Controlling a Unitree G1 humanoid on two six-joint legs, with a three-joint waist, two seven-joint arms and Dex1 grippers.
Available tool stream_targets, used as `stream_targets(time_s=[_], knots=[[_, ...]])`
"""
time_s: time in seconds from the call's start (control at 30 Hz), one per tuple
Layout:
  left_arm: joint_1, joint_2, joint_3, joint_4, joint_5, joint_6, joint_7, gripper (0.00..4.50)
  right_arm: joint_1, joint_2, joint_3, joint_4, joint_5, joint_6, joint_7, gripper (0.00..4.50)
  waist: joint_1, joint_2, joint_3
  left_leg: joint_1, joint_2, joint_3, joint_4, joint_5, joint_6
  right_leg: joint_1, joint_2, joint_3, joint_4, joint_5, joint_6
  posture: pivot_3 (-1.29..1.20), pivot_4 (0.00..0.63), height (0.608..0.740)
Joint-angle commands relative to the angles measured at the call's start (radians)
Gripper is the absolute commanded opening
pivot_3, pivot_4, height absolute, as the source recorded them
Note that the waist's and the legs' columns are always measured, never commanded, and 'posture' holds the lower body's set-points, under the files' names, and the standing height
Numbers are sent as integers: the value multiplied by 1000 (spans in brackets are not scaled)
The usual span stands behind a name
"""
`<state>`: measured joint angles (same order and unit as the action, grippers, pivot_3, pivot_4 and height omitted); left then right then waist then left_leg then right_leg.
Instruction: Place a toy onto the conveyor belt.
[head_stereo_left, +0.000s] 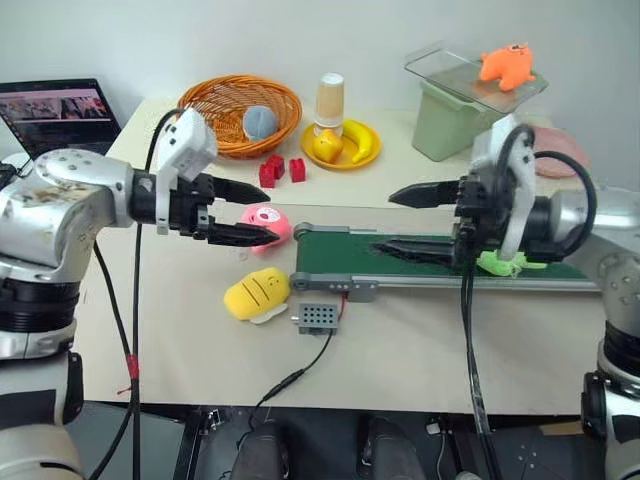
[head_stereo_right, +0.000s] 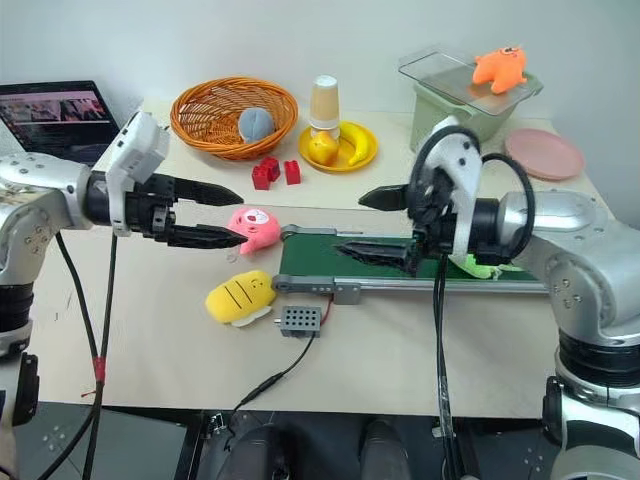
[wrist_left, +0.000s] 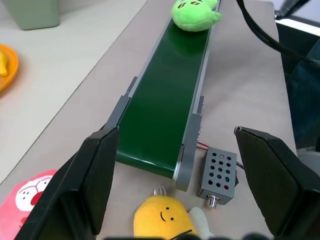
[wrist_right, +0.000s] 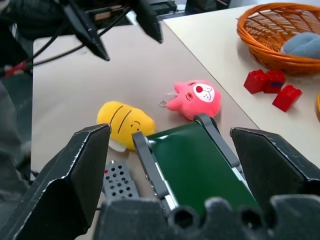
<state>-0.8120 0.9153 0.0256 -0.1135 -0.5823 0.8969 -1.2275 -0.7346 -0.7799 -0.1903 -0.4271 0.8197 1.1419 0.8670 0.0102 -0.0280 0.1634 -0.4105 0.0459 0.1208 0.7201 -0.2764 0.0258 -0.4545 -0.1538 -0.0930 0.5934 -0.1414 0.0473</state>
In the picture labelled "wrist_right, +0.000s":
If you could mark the red block with blue mark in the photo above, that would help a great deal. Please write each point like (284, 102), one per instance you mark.
(275, 81)

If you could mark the green conveyor belt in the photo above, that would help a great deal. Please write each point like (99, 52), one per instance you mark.
(197, 162)

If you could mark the yellow plush toy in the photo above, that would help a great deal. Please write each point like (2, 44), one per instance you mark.
(127, 122)

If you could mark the red connector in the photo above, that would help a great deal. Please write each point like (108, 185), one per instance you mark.
(16, 68)

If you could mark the yellow rimmed object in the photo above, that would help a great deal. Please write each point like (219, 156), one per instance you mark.
(318, 106)

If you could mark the pink plush toy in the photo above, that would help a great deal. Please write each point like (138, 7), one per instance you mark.
(197, 100)

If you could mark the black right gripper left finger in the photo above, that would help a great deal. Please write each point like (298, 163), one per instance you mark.
(62, 195)

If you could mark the blue plush toy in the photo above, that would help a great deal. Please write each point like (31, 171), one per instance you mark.
(303, 45)

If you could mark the grey perforated control box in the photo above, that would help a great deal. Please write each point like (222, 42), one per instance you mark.
(118, 182)

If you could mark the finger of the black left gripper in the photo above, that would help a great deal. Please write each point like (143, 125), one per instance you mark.
(87, 27)
(150, 22)

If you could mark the orange wicker basket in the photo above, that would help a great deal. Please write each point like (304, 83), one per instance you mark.
(265, 42)

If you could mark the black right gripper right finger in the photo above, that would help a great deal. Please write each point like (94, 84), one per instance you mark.
(275, 165)

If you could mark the red toy building block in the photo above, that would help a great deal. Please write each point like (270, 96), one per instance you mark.
(287, 97)
(255, 81)

